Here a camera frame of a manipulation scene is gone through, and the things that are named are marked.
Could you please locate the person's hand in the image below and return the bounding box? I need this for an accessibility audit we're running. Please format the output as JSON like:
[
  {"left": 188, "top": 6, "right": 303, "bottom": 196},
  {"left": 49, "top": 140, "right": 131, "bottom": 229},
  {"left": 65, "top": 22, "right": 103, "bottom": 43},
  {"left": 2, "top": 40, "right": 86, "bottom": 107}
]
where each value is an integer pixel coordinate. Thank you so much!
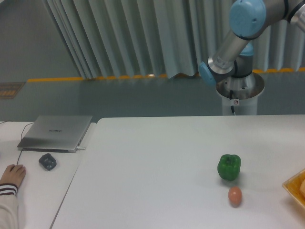
[{"left": 0, "top": 164, "right": 26, "bottom": 188}]

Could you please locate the white striped sleeve forearm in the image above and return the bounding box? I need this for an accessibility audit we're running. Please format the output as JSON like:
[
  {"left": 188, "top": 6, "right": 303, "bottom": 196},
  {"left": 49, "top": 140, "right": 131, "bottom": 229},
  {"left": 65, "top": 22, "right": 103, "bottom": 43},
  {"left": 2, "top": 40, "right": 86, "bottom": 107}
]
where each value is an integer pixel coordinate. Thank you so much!
[{"left": 0, "top": 183, "right": 19, "bottom": 229}]

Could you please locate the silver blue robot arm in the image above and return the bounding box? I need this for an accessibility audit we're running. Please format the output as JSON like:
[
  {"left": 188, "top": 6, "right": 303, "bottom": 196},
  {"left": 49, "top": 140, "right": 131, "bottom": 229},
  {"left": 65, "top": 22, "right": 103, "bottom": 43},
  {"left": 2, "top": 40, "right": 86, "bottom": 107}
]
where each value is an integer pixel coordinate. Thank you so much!
[{"left": 198, "top": 0, "right": 305, "bottom": 85}]

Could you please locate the green bell pepper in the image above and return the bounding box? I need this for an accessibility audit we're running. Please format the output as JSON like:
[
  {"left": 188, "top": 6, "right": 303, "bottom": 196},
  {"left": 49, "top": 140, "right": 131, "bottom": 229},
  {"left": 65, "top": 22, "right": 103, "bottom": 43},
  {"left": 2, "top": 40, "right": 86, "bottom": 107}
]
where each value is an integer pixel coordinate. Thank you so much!
[{"left": 217, "top": 154, "right": 241, "bottom": 181}]

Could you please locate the black small device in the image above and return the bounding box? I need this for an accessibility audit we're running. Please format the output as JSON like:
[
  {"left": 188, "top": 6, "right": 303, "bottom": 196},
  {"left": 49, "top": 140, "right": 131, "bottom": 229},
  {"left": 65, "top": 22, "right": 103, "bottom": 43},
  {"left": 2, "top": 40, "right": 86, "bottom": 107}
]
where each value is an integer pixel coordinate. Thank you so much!
[{"left": 39, "top": 153, "right": 57, "bottom": 171}]

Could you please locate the silver laptop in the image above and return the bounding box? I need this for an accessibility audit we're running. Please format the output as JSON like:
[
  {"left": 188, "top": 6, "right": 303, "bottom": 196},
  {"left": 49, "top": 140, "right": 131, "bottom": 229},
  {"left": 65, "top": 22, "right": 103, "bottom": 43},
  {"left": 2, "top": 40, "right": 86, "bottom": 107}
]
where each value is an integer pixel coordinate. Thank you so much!
[{"left": 17, "top": 115, "right": 92, "bottom": 153}]

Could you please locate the pale green curtain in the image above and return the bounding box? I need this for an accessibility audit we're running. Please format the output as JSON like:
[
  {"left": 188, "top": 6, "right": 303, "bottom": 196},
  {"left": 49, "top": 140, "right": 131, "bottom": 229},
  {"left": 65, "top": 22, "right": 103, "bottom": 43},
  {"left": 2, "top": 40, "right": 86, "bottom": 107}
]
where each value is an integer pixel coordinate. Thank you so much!
[{"left": 43, "top": 0, "right": 305, "bottom": 79}]

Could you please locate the brown egg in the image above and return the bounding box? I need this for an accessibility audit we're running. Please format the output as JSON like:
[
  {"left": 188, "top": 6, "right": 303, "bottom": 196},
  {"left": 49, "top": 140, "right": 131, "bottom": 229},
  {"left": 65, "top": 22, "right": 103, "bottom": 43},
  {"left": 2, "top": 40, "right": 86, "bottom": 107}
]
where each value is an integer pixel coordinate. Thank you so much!
[{"left": 228, "top": 186, "right": 242, "bottom": 206}]

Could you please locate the yellow tray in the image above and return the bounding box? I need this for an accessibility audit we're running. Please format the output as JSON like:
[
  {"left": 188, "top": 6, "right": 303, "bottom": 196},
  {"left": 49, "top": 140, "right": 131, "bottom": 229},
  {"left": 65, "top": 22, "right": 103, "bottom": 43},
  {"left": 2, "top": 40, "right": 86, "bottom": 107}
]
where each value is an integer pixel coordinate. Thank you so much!
[{"left": 282, "top": 169, "right": 305, "bottom": 208}]

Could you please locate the black mouse cable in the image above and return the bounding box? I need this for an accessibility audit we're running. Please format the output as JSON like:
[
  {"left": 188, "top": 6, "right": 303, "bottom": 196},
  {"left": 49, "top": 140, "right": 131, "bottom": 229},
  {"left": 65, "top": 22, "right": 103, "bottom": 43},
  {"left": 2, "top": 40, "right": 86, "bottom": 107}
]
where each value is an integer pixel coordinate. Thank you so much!
[{"left": 15, "top": 121, "right": 35, "bottom": 166}]

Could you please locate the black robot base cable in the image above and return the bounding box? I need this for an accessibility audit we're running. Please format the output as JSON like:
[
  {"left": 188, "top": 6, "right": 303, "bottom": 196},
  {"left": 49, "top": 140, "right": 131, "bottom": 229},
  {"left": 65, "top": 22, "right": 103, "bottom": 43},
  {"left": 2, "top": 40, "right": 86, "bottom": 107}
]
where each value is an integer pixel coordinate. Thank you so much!
[{"left": 229, "top": 90, "right": 237, "bottom": 116}]

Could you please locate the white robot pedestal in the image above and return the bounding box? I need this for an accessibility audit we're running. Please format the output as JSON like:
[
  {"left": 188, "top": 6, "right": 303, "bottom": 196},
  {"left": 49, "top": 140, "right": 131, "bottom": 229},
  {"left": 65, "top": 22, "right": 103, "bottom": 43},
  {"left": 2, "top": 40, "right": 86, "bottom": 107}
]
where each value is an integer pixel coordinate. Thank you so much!
[{"left": 216, "top": 73, "right": 264, "bottom": 115}]

